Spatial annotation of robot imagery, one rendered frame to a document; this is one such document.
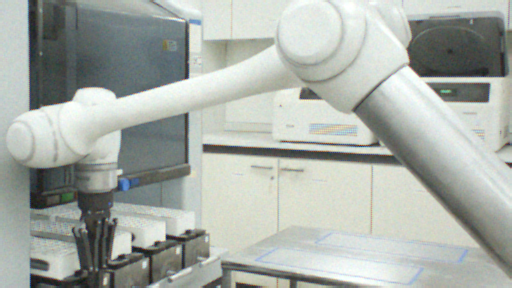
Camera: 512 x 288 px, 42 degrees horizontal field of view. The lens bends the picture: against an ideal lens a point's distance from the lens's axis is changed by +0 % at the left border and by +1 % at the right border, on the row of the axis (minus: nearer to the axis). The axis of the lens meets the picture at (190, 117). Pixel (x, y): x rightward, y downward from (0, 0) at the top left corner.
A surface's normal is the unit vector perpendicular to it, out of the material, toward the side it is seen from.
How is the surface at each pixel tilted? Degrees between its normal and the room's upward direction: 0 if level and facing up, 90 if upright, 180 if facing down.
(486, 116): 90
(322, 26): 86
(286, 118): 90
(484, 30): 142
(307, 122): 90
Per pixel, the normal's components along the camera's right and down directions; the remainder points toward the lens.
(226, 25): -0.51, 0.04
